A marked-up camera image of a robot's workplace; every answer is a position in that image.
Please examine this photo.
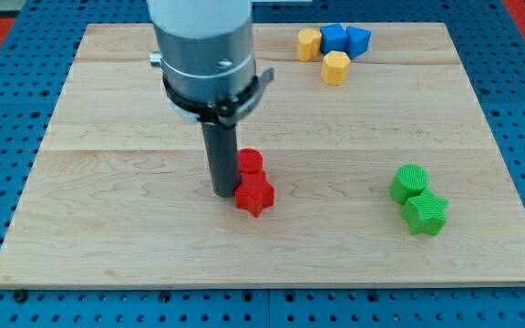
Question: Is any yellow heart block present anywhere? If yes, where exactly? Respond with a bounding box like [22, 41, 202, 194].
[296, 28, 322, 62]

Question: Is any red cylinder block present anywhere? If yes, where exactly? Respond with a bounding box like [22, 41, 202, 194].
[238, 149, 263, 174]

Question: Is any green cylinder block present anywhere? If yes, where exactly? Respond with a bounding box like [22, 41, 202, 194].
[389, 163, 429, 205]

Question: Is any light wooden board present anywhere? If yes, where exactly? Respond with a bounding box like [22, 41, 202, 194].
[0, 23, 525, 290]

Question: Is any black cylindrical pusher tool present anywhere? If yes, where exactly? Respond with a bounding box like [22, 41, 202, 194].
[201, 123, 241, 198]

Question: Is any blue pentagon block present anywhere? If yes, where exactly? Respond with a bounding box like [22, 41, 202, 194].
[346, 26, 372, 59]

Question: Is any blue cube block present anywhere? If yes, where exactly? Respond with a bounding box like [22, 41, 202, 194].
[320, 24, 348, 55]

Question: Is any yellow hexagon block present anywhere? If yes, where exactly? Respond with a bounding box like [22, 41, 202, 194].
[321, 51, 351, 86]

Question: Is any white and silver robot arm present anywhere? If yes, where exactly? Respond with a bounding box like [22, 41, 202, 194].
[147, 0, 256, 122]

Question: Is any red star block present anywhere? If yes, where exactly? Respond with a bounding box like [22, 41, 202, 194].
[234, 170, 275, 218]

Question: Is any green star block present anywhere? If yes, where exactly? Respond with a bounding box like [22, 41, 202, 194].
[401, 189, 449, 236]

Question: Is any black clamp ring with lever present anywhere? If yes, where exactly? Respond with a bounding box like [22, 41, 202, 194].
[161, 67, 276, 128]

